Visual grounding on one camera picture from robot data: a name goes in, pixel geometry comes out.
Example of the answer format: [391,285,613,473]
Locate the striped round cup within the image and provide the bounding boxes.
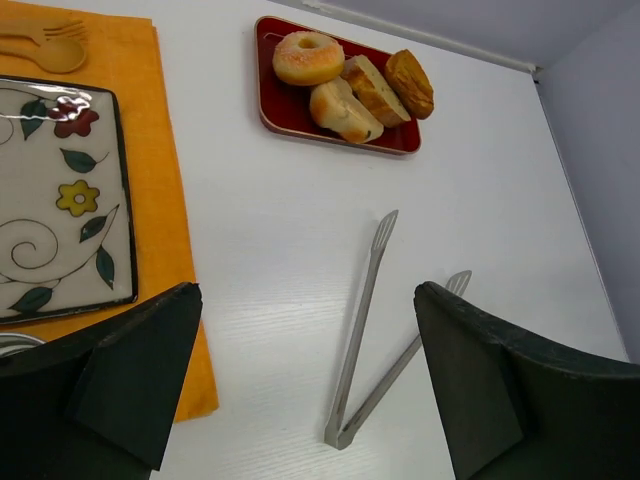
[0,332,45,358]

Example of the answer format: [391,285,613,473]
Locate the floral square ceramic plate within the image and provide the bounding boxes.
[1,76,138,325]

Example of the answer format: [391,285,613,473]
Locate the pale bread slice with raisins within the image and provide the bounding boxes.
[309,77,384,144]

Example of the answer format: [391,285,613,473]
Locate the orange cloth placemat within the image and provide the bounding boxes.
[0,0,220,424]

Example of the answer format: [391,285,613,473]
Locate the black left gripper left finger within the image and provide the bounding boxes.
[1,283,202,479]

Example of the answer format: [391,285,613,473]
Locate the crusty bread slice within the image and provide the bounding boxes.
[341,55,411,128]

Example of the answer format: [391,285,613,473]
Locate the sugared donut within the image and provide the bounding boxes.
[272,31,345,86]

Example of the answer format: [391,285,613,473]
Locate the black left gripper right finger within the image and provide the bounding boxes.
[414,282,639,479]

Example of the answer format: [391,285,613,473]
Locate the steel tongs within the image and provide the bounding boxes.
[323,209,473,451]

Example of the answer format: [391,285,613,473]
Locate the brown end bread piece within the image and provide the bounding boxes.
[384,49,435,120]

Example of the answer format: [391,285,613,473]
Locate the wooden fork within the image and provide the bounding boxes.
[1,19,88,45]

